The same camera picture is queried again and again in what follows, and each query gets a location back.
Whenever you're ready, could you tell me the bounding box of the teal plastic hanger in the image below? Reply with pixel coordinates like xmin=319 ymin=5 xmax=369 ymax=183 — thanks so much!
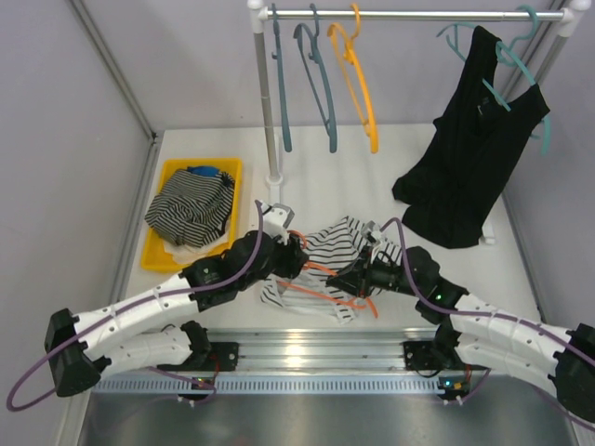
xmin=436 ymin=5 xmax=553 ymax=155

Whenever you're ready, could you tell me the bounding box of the grey-blue hanger outer left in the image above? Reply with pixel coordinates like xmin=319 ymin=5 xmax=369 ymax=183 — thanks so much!
xmin=271 ymin=3 xmax=293 ymax=152

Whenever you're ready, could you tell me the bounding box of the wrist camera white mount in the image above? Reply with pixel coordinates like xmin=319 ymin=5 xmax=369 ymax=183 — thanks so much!
xmin=257 ymin=201 xmax=295 ymax=245
xmin=361 ymin=221 xmax=386 ymax=263

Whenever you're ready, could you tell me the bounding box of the yellow plastic hanger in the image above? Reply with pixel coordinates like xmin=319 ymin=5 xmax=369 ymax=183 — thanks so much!
xmin=326 ymin=3 xmax=379 ymax=154

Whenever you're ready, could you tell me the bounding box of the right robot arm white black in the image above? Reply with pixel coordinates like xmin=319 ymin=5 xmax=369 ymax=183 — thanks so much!
xmin=326 ymin=247 xmax=594 ymax=423

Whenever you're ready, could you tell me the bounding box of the blue garment in bin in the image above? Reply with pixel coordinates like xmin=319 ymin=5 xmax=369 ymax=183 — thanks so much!
xmin=186 ymin=165 xmax=220 ymax=177

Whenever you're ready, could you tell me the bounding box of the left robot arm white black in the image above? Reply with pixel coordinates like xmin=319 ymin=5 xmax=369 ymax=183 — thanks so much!
xmin=45 ymin=230 xmax=309 ymax=398

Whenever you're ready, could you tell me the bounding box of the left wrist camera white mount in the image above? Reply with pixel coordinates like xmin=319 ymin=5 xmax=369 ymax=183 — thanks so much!
xmin=257 ymin=201 xmax=295 ymax=245

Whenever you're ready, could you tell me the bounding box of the orange plastic hanger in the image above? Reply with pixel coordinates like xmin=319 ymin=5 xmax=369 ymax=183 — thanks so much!
xmin=278 ymin=230 xmax=380 ymax=321

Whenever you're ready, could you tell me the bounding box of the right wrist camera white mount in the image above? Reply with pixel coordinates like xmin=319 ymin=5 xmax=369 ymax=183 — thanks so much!
xmin=361 ymin=221 xmax=386 ymax=263

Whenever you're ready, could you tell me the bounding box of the white garment rack frame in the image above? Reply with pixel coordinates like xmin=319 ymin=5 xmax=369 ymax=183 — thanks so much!
xmin=246 ymin=0 xmax=591 ymax=245

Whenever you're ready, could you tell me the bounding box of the white black striped tank top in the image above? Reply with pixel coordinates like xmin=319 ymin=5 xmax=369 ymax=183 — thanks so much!
xmin=259 ymin=215 xmax=403 ymax=325

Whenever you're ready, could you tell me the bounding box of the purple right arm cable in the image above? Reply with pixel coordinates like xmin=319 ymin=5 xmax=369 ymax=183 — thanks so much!
xmin=380 ymin=216 xmax=595 ymax=428

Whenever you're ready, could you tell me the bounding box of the grey-blue hanger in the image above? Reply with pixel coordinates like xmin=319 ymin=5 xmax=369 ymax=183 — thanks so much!
xmin=271 ymin=3 xmax=293 ymax=152
xmin=293 ymin=3 xmax=338 ymax=153

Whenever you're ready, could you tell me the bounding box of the aluminium rail base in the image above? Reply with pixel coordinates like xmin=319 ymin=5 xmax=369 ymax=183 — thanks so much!
xmin=207 ymin=328 xmax=436 ymax=374

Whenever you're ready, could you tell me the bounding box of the cream cloth in bin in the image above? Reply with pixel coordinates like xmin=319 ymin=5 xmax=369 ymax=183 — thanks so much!
xmin=163 ymin=222 xmax=231 ymax=266

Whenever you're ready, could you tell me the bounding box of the white slotted cable duct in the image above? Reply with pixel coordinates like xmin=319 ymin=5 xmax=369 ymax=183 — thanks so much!
xmin=92 ymin=374 xmax=444 ymax=395

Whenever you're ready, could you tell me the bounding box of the yellow plastic bin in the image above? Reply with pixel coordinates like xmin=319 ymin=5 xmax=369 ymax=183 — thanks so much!
xmin=140 ymin=158 xmax=243 ymax=273

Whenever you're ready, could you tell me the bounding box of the black tank top hanging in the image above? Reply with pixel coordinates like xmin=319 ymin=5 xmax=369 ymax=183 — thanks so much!
xmin=392 ymin=26 xmax=549 ymax=249

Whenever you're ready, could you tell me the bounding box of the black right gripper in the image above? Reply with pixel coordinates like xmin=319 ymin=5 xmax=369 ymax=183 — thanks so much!
xmin=327 ymin=245 xmax=424 ymax=299

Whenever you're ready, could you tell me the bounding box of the dark striped garment in bin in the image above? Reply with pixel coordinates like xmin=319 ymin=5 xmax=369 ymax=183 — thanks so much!
xmin=144 ymin=169 xmax=235 ymax=248

